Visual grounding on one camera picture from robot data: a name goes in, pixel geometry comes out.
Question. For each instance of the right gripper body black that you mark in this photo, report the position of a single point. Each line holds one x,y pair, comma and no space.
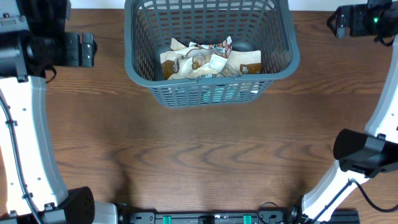
372,22

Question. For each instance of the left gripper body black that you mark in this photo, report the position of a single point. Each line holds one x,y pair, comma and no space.
53,52

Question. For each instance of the grey plastic basket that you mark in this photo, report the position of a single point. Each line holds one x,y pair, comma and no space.
253,25

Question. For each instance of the light teal wipes packet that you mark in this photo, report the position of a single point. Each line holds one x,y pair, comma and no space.
230,93

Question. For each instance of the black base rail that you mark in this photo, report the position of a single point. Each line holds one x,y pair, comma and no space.
265,216

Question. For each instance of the cream snack pouch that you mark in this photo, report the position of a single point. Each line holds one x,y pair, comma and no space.
175,45

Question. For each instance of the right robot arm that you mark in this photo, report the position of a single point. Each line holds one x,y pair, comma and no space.
359,157

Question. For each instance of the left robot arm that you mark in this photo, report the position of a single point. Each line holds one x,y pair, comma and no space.
36,192

